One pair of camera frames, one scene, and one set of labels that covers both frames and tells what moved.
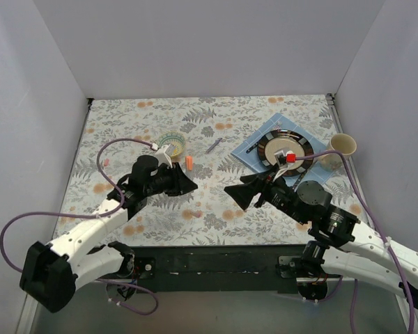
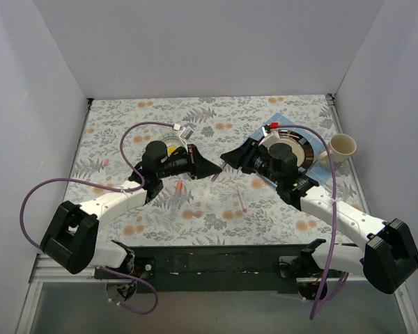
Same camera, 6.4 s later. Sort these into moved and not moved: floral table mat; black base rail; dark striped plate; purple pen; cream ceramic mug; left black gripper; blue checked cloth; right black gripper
Moved: purple pen; left black gripper; right black gripper
Not moved: dark striped plate; cream ceramic mug; black base rail; floral table mat; blue checked cloth
